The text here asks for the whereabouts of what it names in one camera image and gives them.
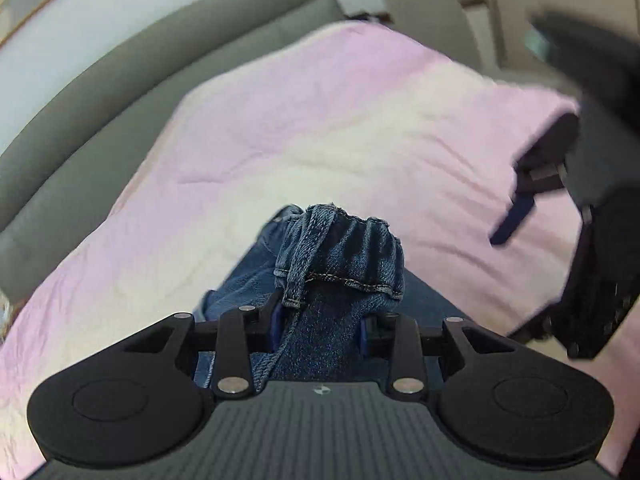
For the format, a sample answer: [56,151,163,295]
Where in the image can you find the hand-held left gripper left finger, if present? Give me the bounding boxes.
[122,290,286,401]

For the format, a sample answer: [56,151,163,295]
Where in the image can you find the grey upholstered bed headboard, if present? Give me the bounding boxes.
[0,0,347,302]

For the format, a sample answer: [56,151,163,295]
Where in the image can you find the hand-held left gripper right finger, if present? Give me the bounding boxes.
[359,311,521,402]

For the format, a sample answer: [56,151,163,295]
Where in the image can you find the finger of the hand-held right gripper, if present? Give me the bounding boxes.
[489,112,581,247]

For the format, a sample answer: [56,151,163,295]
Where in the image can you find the pink and cream quilt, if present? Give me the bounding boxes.
[0,22,640,480]

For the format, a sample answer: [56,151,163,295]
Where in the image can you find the blue denim pants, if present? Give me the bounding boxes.
[192,202,453,393]

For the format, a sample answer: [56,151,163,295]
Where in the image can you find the grey upholstered chair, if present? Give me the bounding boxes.
[384,0,566,86]

